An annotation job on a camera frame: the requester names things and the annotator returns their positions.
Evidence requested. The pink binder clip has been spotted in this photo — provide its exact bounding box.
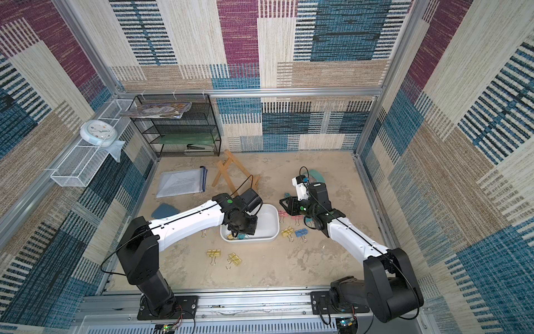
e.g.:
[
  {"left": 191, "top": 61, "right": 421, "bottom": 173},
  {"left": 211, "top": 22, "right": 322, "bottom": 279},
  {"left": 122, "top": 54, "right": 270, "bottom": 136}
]
[
  {"left": 291, "top": 215, "right": 303, "bottom": 226},
  {"left": 278, "top": 210, "right": 289, "bottom": 224}
]

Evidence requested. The white plastic storage box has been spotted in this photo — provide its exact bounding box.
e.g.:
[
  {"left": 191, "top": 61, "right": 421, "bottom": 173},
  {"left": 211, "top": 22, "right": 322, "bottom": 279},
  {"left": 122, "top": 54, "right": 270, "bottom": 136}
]
[{"left": 219, "top": 204, "right": 280, "bottom": 244}]

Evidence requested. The small wooden easel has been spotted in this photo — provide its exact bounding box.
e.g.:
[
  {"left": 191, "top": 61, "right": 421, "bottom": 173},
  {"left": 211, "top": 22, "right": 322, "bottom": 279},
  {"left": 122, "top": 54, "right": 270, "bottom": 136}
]
[{"left": 211, "top": 150, "right": 261, "bottom": 196}]

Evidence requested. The blue binder clip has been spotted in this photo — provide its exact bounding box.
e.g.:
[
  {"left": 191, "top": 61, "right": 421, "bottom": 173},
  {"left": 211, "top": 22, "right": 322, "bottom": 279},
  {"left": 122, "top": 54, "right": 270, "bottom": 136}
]
[{"left": 295, "top": 228, "right": 308, "bottom": 243}]

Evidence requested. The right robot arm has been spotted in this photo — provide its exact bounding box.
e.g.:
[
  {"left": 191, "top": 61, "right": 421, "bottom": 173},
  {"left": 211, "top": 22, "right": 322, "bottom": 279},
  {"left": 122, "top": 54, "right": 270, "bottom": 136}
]
[{"left": 280, "top": 175, "right": 424, "bottom": 323}]

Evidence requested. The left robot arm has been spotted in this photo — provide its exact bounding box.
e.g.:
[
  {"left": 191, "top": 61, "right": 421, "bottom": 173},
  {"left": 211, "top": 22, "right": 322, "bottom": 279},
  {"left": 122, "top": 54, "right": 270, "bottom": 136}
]
[{"left": 116, "top": 189, "right": 263, "bottom": 319}]

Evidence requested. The teal alarm clock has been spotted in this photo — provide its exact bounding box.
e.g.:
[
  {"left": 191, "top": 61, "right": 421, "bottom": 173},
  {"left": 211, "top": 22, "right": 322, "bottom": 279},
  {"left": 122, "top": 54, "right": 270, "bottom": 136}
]
[{"left": 309, "top": 169, "right": 325, "bottom": 183}]

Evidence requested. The clear zip document pouch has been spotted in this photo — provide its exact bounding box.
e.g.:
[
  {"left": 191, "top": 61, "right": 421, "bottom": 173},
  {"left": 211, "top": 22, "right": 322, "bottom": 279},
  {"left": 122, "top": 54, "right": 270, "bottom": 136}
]
[{"left": 156, "top": 166, "right": 208, "bottom": 198}]

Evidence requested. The blue square cloth pad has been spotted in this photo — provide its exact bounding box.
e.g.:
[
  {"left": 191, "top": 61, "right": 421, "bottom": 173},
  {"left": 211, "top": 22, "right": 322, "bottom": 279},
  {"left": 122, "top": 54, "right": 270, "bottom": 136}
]
[{"left": 151, "top": 203, "right": 180, "bottom": 219}]

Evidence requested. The magazine on shelf top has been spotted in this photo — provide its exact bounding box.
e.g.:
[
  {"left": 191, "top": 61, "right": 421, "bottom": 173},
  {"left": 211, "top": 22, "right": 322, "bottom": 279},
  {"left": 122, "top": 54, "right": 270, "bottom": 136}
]
[{"left": 120, "top": 103, "right": 192, "bottom": 119}]

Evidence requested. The black wire mesh shelf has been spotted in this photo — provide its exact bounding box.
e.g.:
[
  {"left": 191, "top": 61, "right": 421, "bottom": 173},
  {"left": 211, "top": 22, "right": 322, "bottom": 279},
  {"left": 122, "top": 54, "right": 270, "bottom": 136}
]
[{"left": 128, "top": 93, "right": 222, "bottom": 158}]

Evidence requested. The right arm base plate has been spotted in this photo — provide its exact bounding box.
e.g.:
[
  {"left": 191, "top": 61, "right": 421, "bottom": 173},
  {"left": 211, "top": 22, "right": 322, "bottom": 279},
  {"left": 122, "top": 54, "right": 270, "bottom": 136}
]
[{"left": 310, "top": 291, "right": 371, "bottom": 315}]

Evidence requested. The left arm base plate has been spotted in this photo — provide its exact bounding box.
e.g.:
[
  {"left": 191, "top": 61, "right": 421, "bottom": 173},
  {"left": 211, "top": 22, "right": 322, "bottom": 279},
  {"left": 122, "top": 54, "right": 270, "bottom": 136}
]
[{"left": 137, "top": 295, "right": 199, "bottom": 321}]

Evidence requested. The white round wall clock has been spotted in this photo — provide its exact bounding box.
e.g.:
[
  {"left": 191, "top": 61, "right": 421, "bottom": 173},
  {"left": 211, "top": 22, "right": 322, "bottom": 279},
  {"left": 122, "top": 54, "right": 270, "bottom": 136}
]
[{"left": 79, "top": 120, "right": 118, "bottom": 148}]

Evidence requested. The white wire wall basket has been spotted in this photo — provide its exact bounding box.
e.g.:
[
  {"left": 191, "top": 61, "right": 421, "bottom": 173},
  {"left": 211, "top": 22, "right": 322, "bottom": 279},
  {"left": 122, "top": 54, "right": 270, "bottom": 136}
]
[{"left": 51, "top": 99, "right": 131, "bottom": 187}]

